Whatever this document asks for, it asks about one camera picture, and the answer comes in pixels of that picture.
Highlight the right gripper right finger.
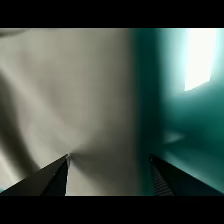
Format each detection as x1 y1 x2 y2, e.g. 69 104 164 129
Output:
149 154 224 197

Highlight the brown T-shirt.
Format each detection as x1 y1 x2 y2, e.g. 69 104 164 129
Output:
0 27 148 197

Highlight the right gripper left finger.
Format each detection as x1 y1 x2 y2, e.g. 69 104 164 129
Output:
0 153 70 197

